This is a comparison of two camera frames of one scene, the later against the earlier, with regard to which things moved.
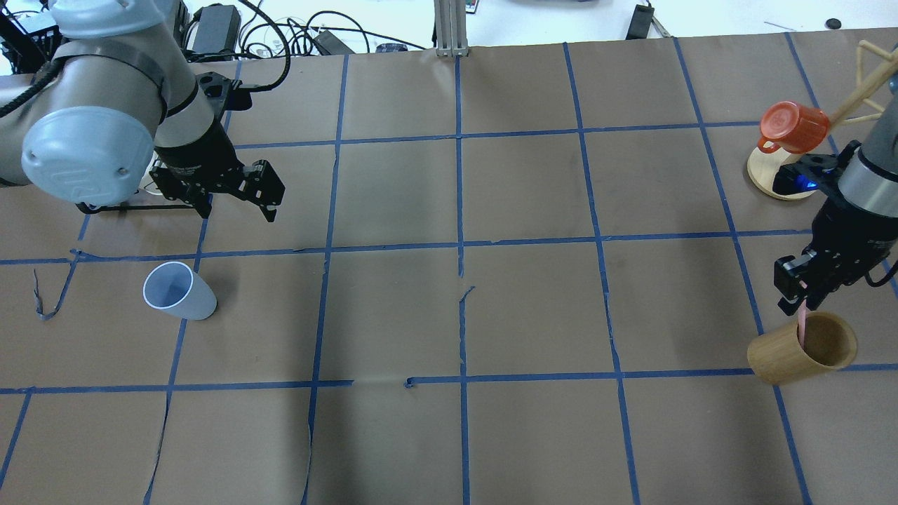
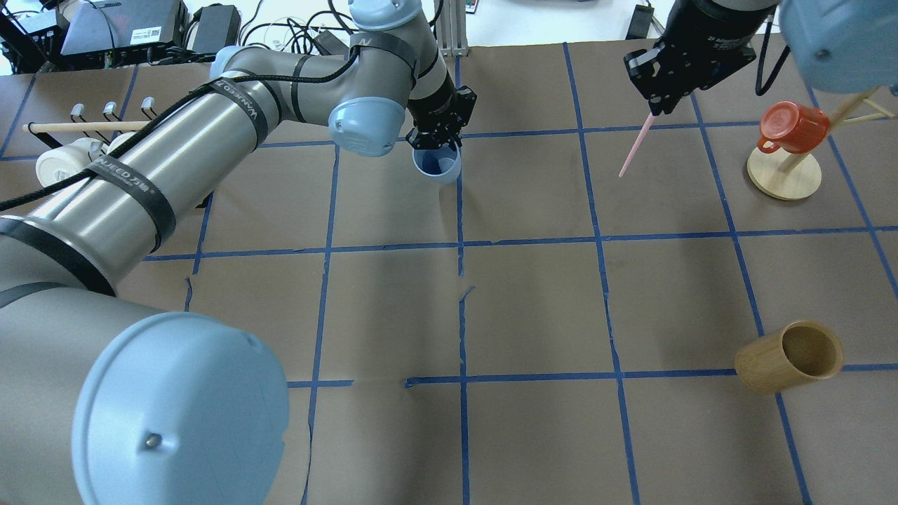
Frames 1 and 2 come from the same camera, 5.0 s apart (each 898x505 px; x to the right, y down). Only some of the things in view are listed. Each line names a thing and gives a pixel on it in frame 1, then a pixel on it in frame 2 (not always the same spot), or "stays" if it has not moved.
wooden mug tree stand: [762, 166] stays
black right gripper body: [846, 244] → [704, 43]
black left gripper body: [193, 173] → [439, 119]
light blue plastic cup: [174, 287] → [440, 165]
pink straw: [802, 322] → [637, 146]
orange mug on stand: [793, 128] stays
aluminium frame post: [450, 23] stays
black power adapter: [218, 30] stays
